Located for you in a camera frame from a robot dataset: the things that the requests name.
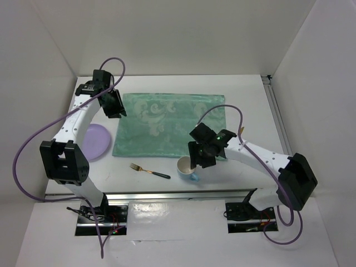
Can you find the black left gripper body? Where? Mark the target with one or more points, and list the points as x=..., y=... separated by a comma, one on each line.
x=113, y=105

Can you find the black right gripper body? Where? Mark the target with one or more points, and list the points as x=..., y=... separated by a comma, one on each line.
x=203, y=157

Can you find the light blue mug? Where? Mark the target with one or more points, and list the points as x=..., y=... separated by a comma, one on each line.
x=184, y=171

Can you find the purple plate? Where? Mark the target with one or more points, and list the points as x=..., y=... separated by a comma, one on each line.
x=96, y=141

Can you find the green satin placemat cloth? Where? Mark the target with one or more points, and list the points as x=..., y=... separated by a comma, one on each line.
x=159, y=124

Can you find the gold fork green handle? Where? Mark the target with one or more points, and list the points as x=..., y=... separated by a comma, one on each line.
x=140, y=169

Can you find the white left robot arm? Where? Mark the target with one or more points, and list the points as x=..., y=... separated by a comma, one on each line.
x=63, y=160

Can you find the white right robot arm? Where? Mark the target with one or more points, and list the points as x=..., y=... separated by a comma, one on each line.
x=294, y=178

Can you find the aluminium front rail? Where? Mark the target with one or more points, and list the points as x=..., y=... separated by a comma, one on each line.
x=177, y=195

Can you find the aluminium rail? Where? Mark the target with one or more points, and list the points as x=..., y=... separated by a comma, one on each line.
x=177, y=195
x=276, y=139

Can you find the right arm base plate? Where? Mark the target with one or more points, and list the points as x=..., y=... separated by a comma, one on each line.
x=243, y=218

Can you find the aluminium right rail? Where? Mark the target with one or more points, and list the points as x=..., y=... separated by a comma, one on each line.
x=276, y=139

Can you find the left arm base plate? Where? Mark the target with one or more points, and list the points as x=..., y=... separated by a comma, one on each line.
x=114, y=222

